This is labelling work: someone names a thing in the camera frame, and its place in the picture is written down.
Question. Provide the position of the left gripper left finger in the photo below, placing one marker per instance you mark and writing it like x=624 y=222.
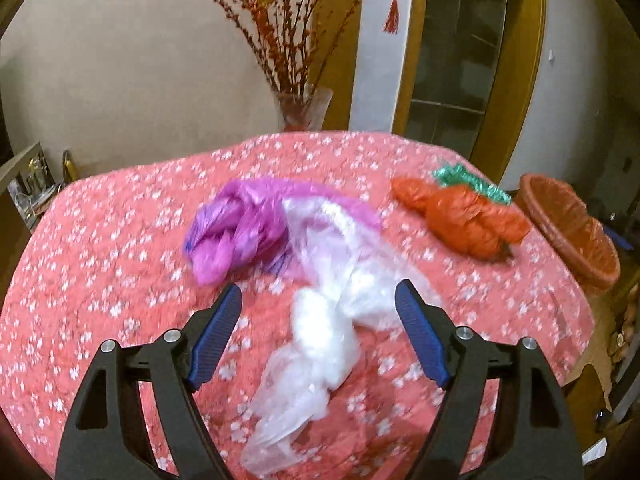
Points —
x=134 y=415

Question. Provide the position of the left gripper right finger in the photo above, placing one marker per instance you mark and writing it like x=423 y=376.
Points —
x=531 y=435

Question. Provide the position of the clear plastic bag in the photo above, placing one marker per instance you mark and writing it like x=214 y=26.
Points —
x=350 y=277

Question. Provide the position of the orange woven trash basket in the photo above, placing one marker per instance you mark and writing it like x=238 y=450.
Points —
x=576 y=236

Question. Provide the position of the pink floral tablecloth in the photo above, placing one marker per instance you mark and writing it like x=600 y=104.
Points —
x=106 y=261

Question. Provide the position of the orange plastic bag knotted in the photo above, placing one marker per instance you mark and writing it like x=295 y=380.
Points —
x=466 y=222

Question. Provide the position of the purple plastic bag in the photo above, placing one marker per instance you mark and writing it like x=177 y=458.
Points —
x=245 y=224

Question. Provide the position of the clutter on cabinet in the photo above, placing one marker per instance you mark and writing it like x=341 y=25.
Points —
x=28 y=179

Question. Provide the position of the green foil wrapper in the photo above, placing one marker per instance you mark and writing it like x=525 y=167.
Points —
x=450 y=175

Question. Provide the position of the glass vase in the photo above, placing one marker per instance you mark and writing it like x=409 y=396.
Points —
x=303 y=112

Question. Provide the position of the wooden framed glass door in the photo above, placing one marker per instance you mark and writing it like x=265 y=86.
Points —
x=468 y=76

